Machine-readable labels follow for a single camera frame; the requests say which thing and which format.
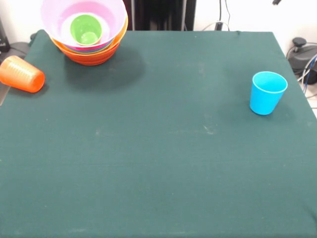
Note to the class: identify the dark green tablecloth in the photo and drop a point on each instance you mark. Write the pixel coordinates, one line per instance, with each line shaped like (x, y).
(158, 193)

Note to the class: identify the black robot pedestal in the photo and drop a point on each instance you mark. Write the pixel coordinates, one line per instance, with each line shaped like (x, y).
(161, 15)

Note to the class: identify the large orange bowl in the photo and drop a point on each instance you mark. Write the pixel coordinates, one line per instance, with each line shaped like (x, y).
(119, 37)

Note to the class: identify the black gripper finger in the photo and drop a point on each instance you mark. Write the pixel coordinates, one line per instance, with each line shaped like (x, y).
(276, 1)

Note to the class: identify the light blue cup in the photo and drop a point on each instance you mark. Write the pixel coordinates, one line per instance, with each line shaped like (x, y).
(265, 99)

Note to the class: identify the red-orange cup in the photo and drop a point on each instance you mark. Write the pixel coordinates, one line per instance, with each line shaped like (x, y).
(21, 74)

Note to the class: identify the red-orange bowl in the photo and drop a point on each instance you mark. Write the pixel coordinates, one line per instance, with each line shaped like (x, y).
(86, 62)

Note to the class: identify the black power plug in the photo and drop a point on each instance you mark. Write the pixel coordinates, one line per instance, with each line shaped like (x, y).
(219, 25)

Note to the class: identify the black stand base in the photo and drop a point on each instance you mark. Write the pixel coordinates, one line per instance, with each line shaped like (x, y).
(302, 54)

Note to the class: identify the green cup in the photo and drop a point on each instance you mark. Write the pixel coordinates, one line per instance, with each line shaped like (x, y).
(86, 29)

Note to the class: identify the large pink bowl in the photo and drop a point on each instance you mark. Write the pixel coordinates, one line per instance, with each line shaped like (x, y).
(49, 15)

